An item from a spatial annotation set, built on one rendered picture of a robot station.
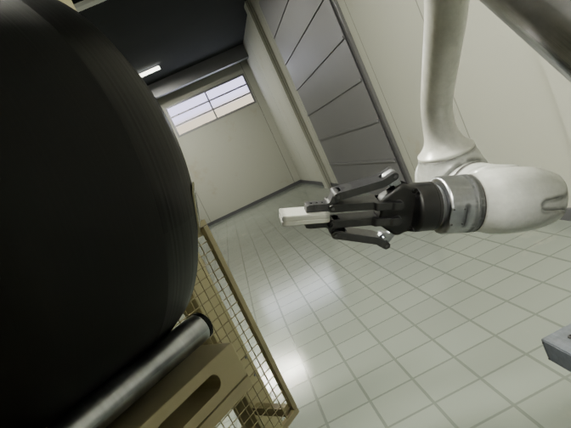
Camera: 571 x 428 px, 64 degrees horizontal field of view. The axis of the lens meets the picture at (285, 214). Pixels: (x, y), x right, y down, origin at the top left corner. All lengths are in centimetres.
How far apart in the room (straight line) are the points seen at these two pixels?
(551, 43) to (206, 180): 1144
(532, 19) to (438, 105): 38
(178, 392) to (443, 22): 63
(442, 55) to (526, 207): 26
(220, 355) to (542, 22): 57
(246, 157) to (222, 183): 92
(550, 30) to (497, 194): 32
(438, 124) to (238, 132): 1106
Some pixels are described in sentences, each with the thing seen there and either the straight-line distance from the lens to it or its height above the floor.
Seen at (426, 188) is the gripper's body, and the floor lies 96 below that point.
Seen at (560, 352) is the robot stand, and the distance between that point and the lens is 83.
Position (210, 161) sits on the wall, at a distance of 1179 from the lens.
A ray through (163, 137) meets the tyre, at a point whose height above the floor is 117.
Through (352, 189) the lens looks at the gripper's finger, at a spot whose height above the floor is 100.
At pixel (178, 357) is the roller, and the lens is 70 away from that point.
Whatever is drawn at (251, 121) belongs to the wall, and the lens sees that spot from 1187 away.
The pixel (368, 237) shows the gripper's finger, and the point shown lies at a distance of 70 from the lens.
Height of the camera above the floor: 110
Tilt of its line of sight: 8 degrees down
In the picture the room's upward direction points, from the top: 25 degrees counter-clockwise
